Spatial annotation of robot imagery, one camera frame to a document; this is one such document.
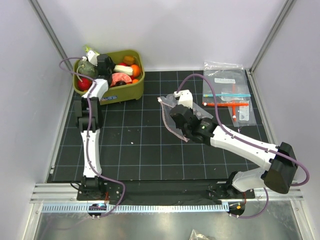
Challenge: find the green celery stalk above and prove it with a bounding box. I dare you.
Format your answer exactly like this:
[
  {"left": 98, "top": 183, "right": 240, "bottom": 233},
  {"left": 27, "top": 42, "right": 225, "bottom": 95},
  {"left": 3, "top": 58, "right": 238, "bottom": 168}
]
[{"left": 84, "top": 45, "right": 133, "bottom": 76}]

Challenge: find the clear polka-dot pink zip bag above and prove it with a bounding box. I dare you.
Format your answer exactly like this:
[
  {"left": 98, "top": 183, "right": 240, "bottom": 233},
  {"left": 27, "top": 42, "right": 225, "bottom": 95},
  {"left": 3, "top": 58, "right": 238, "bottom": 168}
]
[{"left": 158, "top": 90, "right": 217, "bottom": 146}]

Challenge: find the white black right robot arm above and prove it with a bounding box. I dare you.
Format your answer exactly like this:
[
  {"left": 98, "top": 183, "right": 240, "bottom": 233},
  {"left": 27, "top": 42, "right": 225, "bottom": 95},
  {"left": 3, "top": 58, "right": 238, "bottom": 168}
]
[{"left": 169, "top": 104, "right": 298, "bottom": 198}]

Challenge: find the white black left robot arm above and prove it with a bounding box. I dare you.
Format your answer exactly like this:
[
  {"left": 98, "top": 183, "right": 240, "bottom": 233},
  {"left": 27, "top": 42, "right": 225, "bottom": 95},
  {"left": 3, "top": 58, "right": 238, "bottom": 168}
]
[{"left": 74, "top": 50, "right": 115, "bottom": 200}]

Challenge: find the clear bag orange zipper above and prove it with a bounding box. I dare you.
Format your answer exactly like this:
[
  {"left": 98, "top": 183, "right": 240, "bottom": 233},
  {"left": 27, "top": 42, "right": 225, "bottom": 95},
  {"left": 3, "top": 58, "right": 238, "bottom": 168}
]
[{"left": 202, "top": 100, "right": 257, "bottom": 128}]

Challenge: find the clear bag blue zipper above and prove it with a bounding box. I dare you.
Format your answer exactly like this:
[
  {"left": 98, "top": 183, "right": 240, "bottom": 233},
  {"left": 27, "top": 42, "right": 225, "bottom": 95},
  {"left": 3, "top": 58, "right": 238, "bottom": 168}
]
[{"left": 203, "top": 69, "right": 251, "bottom": 104}]

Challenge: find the crumpled clear plastic bag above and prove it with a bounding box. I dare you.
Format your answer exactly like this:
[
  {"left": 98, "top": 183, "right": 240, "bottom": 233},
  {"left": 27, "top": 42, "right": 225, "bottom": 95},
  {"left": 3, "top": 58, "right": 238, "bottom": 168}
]
[{"left": 188, "top": 229, "right": 216, "bottom": 240}]

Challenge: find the green toy melon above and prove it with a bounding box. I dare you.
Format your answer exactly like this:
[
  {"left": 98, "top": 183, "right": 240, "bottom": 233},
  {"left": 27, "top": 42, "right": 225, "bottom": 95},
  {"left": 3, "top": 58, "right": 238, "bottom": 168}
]
[{"left": 77, "top": 60, "right": 98, "bottom": 79}]

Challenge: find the red toy apple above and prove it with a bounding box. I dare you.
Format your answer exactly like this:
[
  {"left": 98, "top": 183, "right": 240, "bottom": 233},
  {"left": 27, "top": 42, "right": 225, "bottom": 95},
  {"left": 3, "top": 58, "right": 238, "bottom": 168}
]
[{"left": 117, "top": 62, "right": 128, "bottom": 67}]

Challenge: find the toy watermelon slice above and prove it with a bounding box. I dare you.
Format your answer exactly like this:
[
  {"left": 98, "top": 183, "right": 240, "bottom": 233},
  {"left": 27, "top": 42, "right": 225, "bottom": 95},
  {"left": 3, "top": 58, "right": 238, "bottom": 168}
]
[{"left": 110, "top": 72, "right": 132, "bottom": 87}]

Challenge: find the red toy strawberry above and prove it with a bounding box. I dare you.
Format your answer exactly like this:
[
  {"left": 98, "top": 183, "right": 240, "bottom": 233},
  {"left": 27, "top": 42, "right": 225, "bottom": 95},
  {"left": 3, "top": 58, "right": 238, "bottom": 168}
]
[{"left": 77, "top": 77, "right": 93, "bottom": 92}]

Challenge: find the orange toy fruit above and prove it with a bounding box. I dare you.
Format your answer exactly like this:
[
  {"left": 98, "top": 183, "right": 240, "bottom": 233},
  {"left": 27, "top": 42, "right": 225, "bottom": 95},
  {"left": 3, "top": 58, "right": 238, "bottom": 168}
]
[{"left": 130, "top": 64, "right": 141, "bottom": 78}]

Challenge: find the olive green plastic bin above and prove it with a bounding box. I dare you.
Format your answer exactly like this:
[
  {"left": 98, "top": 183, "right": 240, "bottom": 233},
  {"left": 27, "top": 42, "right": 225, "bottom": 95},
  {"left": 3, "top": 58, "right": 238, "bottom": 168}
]
[{"left": 73, "top": 49, "right": 145, "bottom": 105}]

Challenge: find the black grid cutting mat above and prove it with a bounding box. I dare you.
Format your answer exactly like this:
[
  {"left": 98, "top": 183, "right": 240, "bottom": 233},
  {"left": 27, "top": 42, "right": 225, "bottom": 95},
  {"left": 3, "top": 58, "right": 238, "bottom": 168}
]
[{"left": 47, "top": 70, "right": 268, "bottom": 183}]

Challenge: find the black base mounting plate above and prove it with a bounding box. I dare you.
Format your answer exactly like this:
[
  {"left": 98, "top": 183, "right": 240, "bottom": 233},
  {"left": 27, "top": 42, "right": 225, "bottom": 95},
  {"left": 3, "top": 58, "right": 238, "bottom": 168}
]
[{"left": 76, "top": 179, "right": 255, "bottom": 206}]

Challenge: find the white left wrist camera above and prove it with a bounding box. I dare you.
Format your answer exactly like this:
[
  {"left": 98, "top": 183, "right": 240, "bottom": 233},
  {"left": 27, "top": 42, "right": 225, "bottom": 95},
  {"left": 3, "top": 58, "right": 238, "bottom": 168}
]
[{"left": 86, "top": 50, "right": 100, "bottom": 66}]

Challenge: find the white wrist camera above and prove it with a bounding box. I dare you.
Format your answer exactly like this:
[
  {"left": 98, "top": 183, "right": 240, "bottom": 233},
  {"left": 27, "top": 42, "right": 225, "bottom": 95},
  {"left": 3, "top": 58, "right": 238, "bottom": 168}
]
[
  {"left": 173, "top": 90, "right": 193, "bottom": 109},
  {"left": 86, "top": 50, "right": 100, "bottom": 66}
]

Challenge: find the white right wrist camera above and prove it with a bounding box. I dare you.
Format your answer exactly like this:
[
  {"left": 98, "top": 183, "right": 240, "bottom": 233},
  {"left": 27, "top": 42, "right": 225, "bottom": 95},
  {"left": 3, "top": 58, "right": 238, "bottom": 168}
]
[{"left": 173, "top": 90, "right": 193, "bottom": 109}]

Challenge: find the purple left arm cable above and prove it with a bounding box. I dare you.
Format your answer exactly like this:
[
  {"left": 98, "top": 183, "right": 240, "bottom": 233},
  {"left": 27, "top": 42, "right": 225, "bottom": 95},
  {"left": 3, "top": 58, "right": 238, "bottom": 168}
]
[{"left": 58, "top": 56, "right": 126, "bottom": 219}]

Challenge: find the aluminium slotted rail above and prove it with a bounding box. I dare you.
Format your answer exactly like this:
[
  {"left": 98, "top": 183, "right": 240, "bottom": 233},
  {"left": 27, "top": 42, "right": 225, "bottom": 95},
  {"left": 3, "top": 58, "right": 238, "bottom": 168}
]
[{"left": 41, "top": 202, "right": 229, "bottom": 214}]

